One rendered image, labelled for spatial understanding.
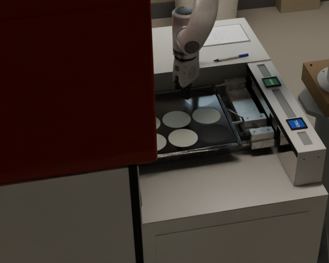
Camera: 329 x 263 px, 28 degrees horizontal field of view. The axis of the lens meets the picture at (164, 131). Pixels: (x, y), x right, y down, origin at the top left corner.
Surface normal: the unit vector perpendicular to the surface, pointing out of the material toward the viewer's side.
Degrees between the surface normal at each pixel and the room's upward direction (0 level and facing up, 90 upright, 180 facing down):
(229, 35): 0
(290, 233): 90
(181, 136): 0
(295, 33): 0
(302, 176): 90
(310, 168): 90
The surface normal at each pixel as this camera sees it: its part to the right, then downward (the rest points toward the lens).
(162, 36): -0.03, -0.80
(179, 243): 0.19, 0.59
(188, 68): 0.75, 0.36
